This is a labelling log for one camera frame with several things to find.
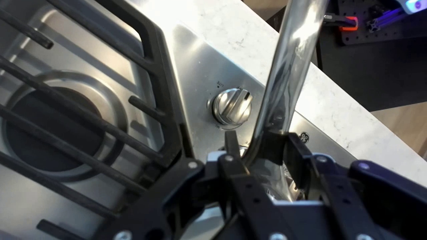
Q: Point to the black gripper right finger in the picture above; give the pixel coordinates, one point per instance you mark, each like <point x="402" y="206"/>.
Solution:
<point x="369" y="202"/>

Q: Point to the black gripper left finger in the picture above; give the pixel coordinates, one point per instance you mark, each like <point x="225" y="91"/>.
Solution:
<point x="182" y="195"/>

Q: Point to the white pot with steel handle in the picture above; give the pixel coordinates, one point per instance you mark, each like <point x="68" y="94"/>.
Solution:
<point x="298" y="35"/>

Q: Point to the silver stove knob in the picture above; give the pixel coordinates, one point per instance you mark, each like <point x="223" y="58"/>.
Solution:
<point x="231" y="107"/>

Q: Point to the stainless steel gas stove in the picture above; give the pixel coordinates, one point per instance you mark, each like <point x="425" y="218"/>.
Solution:
<point x="199" y="74"/>

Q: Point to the black equipment cart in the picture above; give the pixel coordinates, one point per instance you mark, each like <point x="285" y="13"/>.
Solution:
<point x="379" y="70"/>

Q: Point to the black cast iron grate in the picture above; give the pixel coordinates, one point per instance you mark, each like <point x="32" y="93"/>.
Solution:
<point x="90" y="115"/>

